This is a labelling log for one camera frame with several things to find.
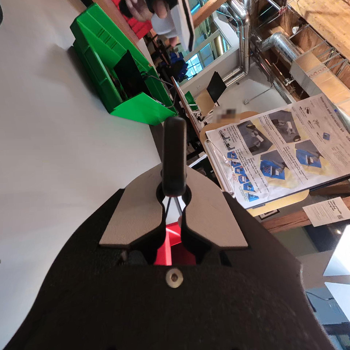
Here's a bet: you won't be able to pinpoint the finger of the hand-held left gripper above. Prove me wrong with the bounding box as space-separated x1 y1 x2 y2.
175 0 195 52

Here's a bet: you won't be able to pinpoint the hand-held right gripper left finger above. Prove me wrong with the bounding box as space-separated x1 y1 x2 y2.
98 164 167 246

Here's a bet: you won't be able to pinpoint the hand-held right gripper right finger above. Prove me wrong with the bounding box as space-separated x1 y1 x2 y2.
180 167 249 250

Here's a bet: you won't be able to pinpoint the red plastic bin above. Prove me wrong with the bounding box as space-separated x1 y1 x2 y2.
153 222 197 266

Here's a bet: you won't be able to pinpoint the black usb hub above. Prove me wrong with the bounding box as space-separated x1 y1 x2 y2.
162 117 188 217

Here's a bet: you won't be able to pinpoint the green plastic bin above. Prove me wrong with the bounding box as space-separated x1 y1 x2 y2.
70 3 179 126

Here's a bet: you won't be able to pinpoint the person's left hand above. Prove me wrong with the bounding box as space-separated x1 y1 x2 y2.
125 0 169 23

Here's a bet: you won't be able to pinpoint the black bin divider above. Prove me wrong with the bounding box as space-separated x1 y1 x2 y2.
113 49 151 99

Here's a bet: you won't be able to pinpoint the black flat panel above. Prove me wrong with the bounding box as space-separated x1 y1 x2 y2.
206 71 227 106

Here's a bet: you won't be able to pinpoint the wooden poster board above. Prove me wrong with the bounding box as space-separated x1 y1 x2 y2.
199 111 350 217

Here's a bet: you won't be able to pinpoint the instruction poster sheet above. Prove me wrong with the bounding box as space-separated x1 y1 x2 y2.
205 94 350 210

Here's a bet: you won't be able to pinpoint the small paper note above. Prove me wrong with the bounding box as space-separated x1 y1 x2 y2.
302 196 350 228

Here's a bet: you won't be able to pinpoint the white box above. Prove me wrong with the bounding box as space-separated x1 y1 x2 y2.
323 227 350 298

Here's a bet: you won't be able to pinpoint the wooden post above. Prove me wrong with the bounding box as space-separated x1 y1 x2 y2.
191 0 227 28

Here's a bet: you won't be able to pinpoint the silver duct pipes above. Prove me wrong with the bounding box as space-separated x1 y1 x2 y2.
221 0 304 85

